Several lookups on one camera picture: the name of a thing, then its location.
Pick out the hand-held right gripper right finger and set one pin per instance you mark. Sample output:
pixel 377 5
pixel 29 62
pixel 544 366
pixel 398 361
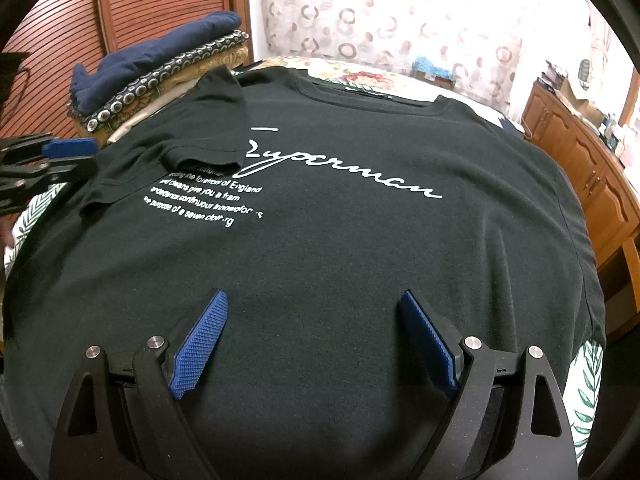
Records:
pixel 427 345

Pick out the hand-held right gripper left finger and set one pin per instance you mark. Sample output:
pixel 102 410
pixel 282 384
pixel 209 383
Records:
pixel 200 350

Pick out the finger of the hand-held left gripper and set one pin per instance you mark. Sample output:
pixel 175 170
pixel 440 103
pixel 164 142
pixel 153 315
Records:
pixel 70 148
pixel 70 169

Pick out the black printed t-shirt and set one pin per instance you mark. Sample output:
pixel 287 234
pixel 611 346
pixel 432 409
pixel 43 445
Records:
pixel 325 240

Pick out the folded circle pattern cloth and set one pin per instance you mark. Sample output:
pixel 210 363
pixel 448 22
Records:
pixel 150 82

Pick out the folded navy cloth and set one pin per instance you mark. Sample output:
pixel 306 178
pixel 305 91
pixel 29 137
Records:
pixel 150 55

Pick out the wooden louvered wardrobe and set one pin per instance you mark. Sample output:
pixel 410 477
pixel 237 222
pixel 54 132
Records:
pixel 75 20

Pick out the leaf print bed sheet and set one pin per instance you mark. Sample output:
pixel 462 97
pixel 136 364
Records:
pixel 590 390

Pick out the wooden cabinet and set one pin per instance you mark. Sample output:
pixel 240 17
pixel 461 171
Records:
pixel 575 160

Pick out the navy floral blanket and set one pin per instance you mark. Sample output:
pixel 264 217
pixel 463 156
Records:
pixel 360 77

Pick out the blue box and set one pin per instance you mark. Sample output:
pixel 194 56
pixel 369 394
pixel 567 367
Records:
pixel 430 67

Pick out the clutter of small desk things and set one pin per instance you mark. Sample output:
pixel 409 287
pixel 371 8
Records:
pixel 617 142

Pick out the cardboard box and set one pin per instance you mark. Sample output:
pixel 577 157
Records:
pixel 582 105

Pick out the circle print curtain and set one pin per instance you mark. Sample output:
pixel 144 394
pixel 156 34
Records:
pixel 400 10

